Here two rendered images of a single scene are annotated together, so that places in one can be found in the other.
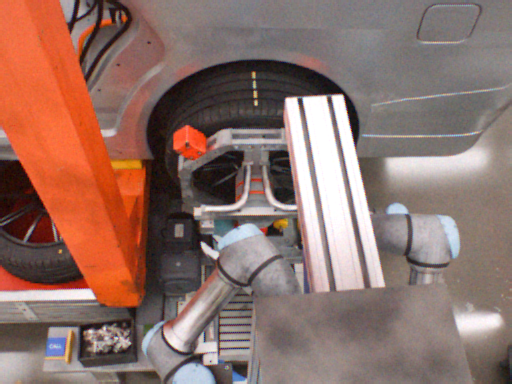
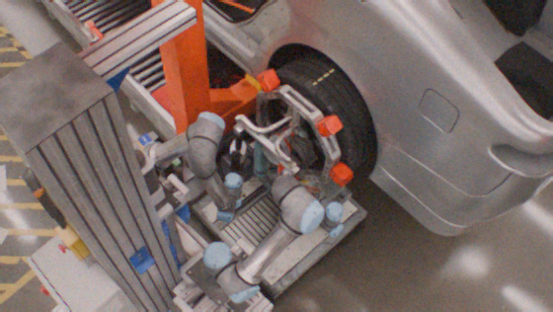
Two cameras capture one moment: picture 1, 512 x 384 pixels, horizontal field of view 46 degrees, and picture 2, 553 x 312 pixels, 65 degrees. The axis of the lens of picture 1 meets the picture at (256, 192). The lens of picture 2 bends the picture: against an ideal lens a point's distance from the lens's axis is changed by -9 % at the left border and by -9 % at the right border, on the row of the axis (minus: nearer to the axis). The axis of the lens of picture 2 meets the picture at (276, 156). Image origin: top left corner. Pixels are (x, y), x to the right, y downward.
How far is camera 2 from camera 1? 1.02 m
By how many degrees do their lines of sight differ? 25
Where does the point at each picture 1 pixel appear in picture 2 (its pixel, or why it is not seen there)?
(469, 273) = not seen: outside the picture
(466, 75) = (445, 164)
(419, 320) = (87, 91)
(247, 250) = (201, 124)
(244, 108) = (306, 81)
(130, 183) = (246, 93)
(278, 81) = (342, 84)
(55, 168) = not seen: hidden behind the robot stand
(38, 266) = not seen: hidden behind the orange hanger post
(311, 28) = (359, 55)
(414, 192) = (426, 261)
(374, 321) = (76, 77)
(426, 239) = (292, 203)
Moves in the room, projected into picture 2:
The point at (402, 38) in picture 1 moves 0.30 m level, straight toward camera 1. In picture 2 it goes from (410, 102) to (344, 119)
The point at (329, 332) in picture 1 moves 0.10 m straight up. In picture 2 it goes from (60, 67) to (48, 37)
